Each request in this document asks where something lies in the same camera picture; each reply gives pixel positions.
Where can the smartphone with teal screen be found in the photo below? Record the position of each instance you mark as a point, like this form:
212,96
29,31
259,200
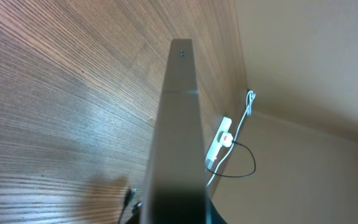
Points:
175,179

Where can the white power strip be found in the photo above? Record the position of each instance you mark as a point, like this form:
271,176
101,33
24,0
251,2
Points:
223,138

